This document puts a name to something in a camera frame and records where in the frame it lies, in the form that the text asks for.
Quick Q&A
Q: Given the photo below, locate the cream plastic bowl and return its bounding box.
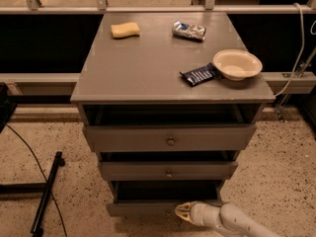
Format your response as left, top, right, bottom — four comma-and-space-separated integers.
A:
213, 49, 263, 81

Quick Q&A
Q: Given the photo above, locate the grey middle drawer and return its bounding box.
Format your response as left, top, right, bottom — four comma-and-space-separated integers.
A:
99, 161, 238, 181

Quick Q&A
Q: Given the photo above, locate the black floor cable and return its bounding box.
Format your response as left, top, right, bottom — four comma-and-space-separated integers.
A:
5, 123, 68, 237

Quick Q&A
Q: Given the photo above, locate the grey top drawer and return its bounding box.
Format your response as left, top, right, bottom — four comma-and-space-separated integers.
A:
83, 124, 256, 152

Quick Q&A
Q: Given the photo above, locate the grey drawer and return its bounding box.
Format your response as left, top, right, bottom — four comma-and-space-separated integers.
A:
83, 124, 256, 152
99, 161, 238, 181
107, 180, 223, 216

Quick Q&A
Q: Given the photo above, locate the metal folding stand leg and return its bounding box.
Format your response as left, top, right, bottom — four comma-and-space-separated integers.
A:
275, 47, 316, 122

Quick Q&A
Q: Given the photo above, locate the black stand base bar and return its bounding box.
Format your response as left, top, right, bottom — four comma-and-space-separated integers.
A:
31, 151, 64, 237

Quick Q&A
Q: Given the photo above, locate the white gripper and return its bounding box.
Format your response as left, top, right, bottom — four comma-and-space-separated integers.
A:
175, 201, 220, 227

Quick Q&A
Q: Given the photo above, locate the dark blue snack wrapper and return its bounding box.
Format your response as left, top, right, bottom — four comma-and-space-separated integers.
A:
180, 63, 220, 87

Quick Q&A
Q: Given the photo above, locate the yellow sponge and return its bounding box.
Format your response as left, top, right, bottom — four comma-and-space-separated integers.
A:
111, 22, 140, 39

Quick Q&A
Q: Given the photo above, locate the metal railing frame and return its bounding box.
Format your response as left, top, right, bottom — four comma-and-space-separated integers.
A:
0, 0, 316, 96

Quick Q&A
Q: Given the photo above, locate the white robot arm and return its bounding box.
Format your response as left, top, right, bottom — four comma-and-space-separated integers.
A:
175, 201, 280, 237

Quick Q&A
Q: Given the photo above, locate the grey bottom drawer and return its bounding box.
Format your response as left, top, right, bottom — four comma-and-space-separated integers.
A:
107, 180, 223, 216

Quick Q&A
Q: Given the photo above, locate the crumpled silver foil packet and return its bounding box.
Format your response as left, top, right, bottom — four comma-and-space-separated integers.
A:
172, 21, 206, 41

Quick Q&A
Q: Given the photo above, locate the black equipment at left edge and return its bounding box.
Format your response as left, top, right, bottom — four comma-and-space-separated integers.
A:
0, 83, 17, 133

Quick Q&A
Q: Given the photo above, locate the white hanging cable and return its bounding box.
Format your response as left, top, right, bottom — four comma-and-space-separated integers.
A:
275, 2, 306, 98

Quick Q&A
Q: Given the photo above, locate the grey wooden drawer cabinet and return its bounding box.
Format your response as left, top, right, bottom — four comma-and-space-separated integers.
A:
70, 11, 277, 215

